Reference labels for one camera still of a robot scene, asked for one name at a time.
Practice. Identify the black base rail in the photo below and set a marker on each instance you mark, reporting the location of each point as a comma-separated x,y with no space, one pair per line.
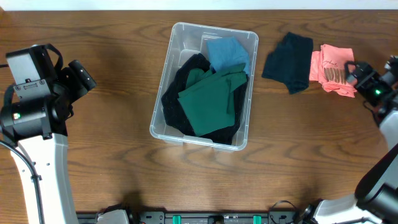
123,214

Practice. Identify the pink shirt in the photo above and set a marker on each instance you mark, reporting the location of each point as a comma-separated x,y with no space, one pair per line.
327,68

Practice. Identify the dark navy garment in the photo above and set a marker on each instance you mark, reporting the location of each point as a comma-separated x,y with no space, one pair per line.
290,62

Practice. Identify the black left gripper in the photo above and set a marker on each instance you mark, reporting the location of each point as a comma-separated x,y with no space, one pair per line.
34,90

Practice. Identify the black knit garment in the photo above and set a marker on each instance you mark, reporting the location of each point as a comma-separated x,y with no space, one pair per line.
173,112

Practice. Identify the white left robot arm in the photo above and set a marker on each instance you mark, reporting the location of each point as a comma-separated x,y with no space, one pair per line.
33,124

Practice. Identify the dark green garment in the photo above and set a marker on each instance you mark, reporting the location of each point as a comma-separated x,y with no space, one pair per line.
213,100

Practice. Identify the clear plastic storage bin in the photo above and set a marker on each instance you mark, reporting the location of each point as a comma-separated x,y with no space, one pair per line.
189,39

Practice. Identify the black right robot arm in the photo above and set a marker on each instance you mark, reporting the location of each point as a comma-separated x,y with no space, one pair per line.
375,197

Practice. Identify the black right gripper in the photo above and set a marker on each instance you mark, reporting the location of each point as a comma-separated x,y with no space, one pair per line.
375,76

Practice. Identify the blue cloth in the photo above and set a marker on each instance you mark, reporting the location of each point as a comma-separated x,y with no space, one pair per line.
227,52

